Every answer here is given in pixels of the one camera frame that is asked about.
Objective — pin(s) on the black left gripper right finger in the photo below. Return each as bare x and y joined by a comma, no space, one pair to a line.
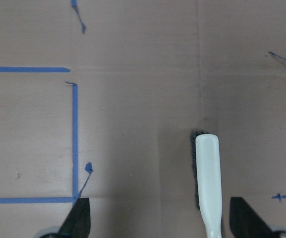
244,222

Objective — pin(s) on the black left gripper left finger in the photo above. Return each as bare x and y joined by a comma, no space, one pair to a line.
78,222

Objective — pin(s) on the pale green hand brush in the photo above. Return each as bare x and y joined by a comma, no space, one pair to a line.
207,174

